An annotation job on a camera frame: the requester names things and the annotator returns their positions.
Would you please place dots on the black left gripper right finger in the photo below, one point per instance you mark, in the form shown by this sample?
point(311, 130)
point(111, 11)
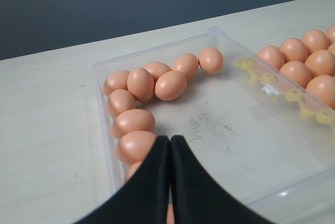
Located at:
point(197, 197)

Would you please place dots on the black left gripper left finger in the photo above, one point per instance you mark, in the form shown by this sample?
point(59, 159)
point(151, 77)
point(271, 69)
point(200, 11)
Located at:
point(144, 198)

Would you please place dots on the brown egg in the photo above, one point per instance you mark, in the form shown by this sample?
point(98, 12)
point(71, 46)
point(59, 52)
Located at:
point(322, 87)
point(132, 120)
point(170, 214)
point(134, 146)
point(331, 48)
point(297, 72)
point(315, 40)
point(187, 64)
point(131, 170)
point(321, 62)
point(117, 80)
point(170, 85)
point(294, 49)
point(140, 84)
point(156, 69)
point(120, 101)
point(330, 33)
point(273, 56)
point(211, 60)

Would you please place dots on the clear plastic bin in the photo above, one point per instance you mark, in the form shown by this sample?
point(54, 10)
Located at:
point(282, 169)

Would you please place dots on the yellow plastic egg tray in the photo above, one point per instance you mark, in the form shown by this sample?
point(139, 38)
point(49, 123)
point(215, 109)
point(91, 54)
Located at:
point(301, 106)

